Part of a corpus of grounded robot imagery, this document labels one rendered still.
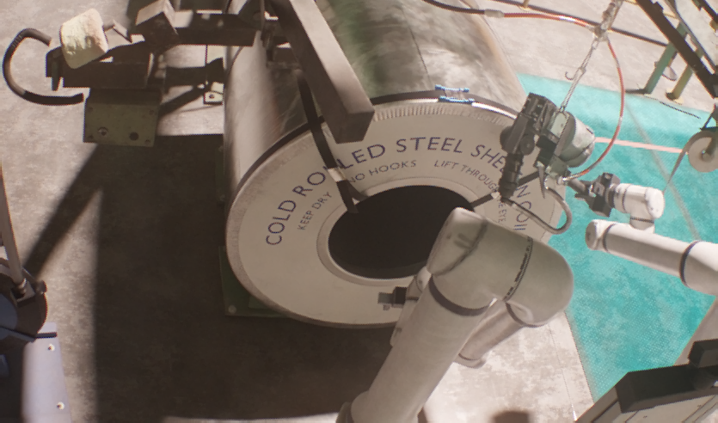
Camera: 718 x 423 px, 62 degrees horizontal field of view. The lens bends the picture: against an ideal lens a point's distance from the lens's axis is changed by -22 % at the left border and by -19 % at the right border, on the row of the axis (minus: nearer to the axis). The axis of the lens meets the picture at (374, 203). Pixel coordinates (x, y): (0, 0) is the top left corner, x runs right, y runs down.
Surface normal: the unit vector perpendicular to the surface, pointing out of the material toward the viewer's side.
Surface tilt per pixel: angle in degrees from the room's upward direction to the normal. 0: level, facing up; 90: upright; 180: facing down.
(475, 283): 81
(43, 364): 0
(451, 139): 90
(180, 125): 0
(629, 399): 90
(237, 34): 90
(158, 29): 90
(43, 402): 0
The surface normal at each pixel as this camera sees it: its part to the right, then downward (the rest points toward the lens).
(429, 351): -0.33, 0.48
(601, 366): 0.26, -0.65
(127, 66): 0.18, 0.76
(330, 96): -0.88, 0.14
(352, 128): 0.38, 0.78
